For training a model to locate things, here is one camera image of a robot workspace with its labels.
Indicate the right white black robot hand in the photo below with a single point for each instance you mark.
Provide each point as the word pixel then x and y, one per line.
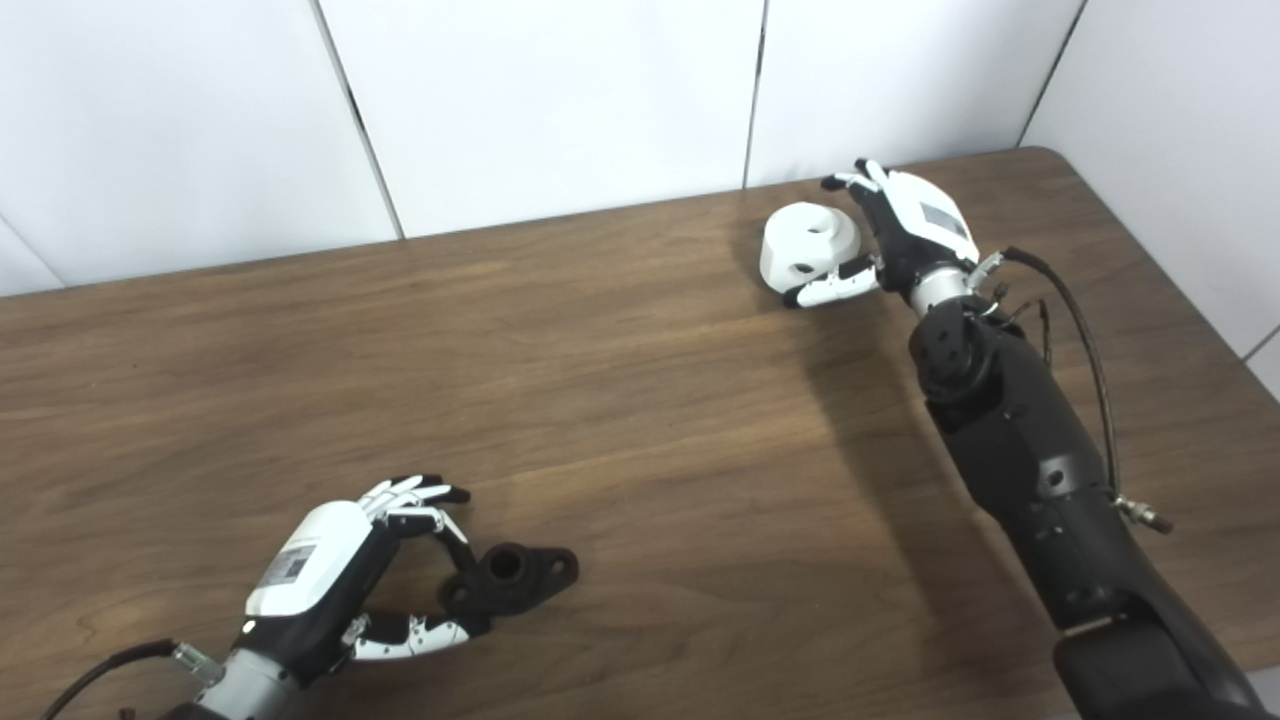
pixel 920 225

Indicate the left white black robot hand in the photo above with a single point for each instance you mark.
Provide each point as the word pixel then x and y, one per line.
pixel 310 560

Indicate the round white plastic piece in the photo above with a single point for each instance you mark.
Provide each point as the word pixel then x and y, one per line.
pixel 790 240

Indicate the black plastic holder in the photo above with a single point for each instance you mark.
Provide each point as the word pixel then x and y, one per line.
pixel 535 580

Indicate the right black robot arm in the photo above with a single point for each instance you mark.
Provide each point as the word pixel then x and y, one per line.
pixel 1030 440

